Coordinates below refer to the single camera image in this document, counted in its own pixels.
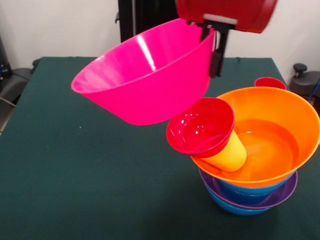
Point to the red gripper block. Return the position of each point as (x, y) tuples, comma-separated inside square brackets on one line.
[(240, 10)]

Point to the large pink plastic bowl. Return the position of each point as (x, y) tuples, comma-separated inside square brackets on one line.
[(150, 87)]

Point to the small red plastic bowl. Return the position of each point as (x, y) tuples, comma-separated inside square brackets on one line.
[(200, 125)]

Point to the large orange plastic bowl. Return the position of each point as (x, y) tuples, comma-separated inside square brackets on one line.
[(275, 110)]

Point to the yellow plastic cup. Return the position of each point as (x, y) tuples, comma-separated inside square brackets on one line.
[(230, 157)]

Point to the small teal blue bowl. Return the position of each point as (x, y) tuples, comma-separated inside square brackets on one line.
[(245, 198)]

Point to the purple plastic bowl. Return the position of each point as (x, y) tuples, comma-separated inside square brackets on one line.
[(285, 195)]

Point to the black computer tower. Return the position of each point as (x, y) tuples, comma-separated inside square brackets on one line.
[(3, 62)]

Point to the red plastic cup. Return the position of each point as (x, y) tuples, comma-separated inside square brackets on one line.
[(270, 82)]

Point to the dark green tablecloth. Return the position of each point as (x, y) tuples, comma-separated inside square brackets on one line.
[(75, 175)]

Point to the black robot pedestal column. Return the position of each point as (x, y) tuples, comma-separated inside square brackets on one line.
[(145, 12)]

